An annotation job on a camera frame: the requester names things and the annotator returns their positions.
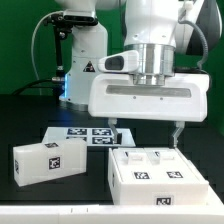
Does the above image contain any black cable on table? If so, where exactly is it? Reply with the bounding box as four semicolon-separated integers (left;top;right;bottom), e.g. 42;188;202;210
11;78;64;97

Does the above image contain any black camera on stand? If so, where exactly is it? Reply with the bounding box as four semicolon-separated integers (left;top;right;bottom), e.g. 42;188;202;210
44;10;98;97

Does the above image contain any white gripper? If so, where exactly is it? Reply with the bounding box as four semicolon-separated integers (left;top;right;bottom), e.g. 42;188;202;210
88;73;209;148

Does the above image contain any grey camera cable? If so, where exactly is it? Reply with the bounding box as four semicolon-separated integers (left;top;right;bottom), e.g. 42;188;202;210
30;10;64;97

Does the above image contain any white cabinet body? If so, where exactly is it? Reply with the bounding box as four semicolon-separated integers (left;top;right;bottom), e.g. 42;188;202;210
108;148;209;206

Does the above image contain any white cabinet door block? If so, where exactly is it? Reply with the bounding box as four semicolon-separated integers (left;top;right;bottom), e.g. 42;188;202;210
13;138;87;187

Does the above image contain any white cabinet door panel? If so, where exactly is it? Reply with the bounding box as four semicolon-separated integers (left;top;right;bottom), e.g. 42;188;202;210
150;148;207;184
110;148;159;187

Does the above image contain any white marker sheet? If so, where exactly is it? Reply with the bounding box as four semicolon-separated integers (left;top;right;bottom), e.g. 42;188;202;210
42;127;135;147

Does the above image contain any white L-shaped workspace border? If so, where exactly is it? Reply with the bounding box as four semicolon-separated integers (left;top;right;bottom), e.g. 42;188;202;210
0;191;224;224

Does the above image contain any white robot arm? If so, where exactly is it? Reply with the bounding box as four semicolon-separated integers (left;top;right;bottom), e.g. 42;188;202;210
51;0;222;131

